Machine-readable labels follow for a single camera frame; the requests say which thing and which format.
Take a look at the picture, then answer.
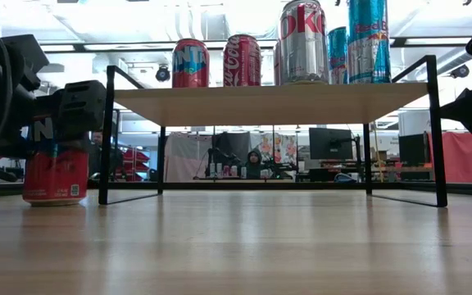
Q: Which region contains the blue silver Red Bull can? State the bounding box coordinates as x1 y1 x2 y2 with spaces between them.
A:
328 26 350 86
347 0 393 85

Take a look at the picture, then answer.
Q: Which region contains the black aluminium table frame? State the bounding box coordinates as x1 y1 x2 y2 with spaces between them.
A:
0 179 472 199

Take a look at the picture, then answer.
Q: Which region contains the red Fanta strawberry can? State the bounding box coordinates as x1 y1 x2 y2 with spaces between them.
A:
22 116 90 207
171 38 211 89

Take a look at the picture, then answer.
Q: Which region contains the black cloth cover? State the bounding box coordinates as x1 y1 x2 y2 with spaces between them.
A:
212 131 252 165

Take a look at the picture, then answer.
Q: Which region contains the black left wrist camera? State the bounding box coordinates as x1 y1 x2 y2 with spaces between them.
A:
1 34 51 93

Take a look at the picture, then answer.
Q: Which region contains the white cloth cover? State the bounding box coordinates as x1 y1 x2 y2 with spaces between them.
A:
165 133 215 184

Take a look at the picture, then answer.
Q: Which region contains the red Coca-Cola can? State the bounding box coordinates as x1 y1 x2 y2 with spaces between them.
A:
223 34 263 88

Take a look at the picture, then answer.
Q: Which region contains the silver Diet Coke can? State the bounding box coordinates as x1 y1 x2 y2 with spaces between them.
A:
274 39 283 87
279 0 331 86

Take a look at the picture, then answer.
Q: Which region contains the black computer monitor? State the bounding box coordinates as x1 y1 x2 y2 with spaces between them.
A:
308 127 355 161
398 133 429 166

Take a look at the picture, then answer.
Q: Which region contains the red orange cloth cover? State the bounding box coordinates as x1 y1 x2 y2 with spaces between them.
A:
427 129 472 184

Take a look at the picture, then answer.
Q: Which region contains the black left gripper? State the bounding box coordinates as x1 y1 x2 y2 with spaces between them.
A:
30 79 108 154

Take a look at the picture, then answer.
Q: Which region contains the black dome camera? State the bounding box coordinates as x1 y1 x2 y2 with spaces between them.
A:
450 64 470 79
155 64 172 84

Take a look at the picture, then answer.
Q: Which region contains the colourful wall poster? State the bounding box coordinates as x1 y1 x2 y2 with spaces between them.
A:
250 133 298 169

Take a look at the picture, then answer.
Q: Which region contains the wooden shelf with black frame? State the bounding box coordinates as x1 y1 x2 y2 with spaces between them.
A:
98 55 449 209

